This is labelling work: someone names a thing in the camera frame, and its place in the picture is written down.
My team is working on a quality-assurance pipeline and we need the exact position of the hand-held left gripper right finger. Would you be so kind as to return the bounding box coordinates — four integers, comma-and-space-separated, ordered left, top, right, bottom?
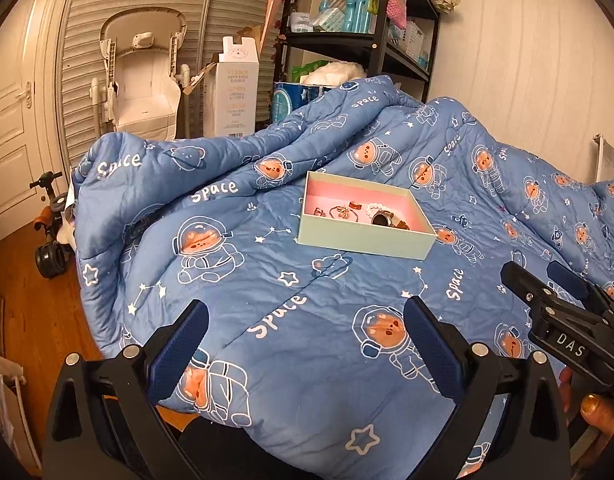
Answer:
403, 296, 572, 480

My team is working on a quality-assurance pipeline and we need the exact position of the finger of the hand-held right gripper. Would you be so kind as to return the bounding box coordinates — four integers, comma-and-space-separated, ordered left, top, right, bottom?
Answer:
546, 261, 614, 321
500, 261, 595, 328

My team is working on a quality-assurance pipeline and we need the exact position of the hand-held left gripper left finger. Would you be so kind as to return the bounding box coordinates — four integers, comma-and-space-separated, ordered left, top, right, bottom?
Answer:
41, 299, 210, 480

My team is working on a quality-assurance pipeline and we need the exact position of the light green jewelry box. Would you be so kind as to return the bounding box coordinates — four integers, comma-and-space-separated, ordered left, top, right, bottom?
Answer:
296, 170, 438, 261

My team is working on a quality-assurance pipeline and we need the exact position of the brown strap wristwatch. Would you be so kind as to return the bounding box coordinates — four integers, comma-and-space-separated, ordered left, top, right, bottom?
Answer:
369, 210, 414, 231

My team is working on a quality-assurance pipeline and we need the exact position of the person's right hand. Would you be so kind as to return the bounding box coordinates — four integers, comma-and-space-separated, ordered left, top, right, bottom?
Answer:
559, 367, 614, 442

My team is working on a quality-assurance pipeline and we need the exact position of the blue bear print blanket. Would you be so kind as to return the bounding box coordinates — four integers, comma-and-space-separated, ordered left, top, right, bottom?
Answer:
70, 74, 614, 480

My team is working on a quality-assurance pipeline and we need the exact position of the black children's tricycle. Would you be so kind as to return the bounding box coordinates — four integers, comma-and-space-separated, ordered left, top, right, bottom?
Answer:
30, 171, 79, 281

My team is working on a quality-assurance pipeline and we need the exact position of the white panel door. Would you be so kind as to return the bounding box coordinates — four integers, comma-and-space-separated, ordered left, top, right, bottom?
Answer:
0, 0, 70, 248

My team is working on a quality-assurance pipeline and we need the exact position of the tall white cardboard box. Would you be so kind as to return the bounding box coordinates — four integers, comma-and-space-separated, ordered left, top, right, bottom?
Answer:
214, 36, 260, 138

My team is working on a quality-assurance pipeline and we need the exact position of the white baby high chair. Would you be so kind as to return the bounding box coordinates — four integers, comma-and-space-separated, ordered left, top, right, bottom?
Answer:
90, 7, 193, 141

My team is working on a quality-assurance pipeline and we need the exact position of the white storage basket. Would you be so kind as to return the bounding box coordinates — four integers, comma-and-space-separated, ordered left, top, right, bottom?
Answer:
404, 20, 429, 62

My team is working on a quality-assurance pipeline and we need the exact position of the blue plastic packet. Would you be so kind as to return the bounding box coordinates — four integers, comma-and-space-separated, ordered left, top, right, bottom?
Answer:
273, 81, 338, 124

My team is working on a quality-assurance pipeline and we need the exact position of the white fluffy bundle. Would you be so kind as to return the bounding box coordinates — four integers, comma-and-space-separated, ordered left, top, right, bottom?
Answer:
299, 60, 366, 86

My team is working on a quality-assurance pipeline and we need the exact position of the black metal shelf rack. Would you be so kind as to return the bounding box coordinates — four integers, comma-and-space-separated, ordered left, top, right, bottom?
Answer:
274, 0, 445, 103

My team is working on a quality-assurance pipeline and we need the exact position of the pink knitted cloth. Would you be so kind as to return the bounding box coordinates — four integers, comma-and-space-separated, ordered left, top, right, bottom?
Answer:
387, 0, 409, 29

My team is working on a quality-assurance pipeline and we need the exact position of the green packet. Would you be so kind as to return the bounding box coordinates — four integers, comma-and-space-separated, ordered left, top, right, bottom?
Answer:
291, 60, 328, 81

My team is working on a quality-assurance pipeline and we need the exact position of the white tissue pack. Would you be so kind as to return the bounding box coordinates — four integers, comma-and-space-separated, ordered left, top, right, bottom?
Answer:
312, 10, 346, 34

